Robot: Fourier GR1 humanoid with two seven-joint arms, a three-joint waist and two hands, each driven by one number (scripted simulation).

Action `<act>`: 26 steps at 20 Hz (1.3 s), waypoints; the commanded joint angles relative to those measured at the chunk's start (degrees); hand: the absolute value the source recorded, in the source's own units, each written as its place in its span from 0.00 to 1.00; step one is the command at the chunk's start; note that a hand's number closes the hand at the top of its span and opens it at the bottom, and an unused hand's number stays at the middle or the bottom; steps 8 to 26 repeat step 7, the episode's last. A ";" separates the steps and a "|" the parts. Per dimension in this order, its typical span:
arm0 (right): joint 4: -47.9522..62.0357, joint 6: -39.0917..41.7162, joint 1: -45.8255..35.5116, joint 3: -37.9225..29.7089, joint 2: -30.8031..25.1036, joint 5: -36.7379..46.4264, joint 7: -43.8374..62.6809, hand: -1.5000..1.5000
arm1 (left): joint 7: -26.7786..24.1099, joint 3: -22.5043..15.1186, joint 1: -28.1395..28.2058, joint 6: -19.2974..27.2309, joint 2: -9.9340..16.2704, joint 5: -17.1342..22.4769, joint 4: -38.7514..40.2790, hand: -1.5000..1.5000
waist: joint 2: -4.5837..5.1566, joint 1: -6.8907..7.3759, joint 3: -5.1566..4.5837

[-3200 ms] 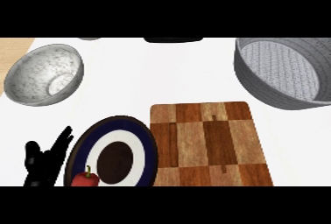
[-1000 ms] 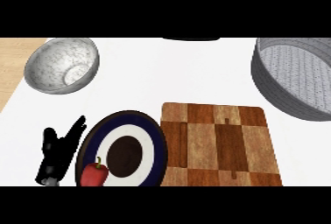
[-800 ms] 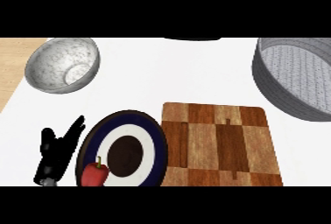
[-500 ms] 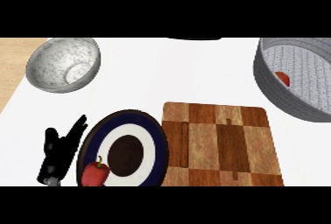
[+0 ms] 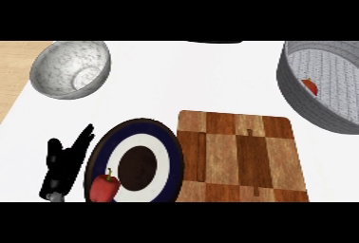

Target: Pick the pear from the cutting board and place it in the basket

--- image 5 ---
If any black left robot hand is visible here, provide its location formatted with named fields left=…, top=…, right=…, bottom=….
left=38, top=123, right=96, bottom=201

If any checkered wooden cutting board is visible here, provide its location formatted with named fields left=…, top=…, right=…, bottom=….
left=174, top=109, right=312, bottom=203

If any grey wicker basket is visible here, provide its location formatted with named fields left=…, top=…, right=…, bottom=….
left=275, top=41, right=359, bottom=135

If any red bell pepper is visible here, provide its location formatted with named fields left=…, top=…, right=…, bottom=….
left=88, top=167, right=122, bottom=203

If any blue and white plate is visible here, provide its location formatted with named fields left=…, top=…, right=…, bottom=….
left=83, top=118, right=186, bottom=203

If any speckled grey metal bowl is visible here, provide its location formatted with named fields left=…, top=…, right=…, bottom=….
left=28, top=41, right=112, bottom=101

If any red fruit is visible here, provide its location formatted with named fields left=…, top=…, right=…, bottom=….
left=300, top=78, right=319, bottom=97

